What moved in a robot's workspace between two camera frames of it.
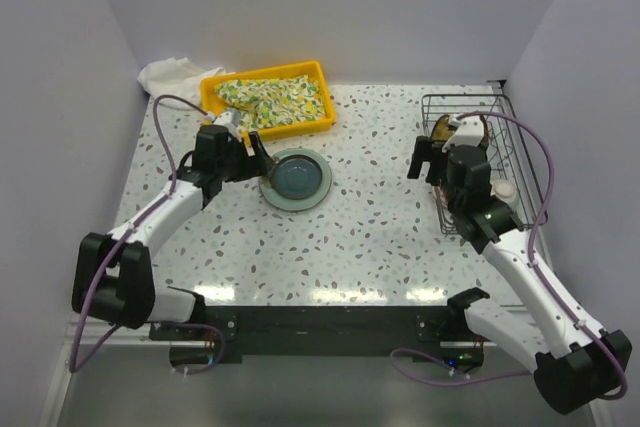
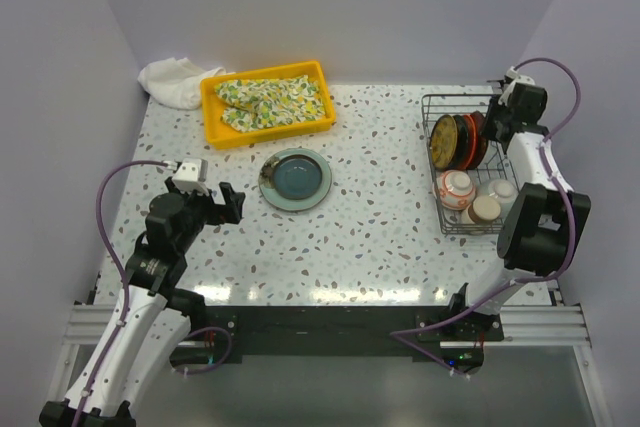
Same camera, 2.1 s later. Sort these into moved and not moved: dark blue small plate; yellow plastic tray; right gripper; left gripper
Moved: left gripper; right gripper
Not moved: dark blue small plate; yellow plastic tray
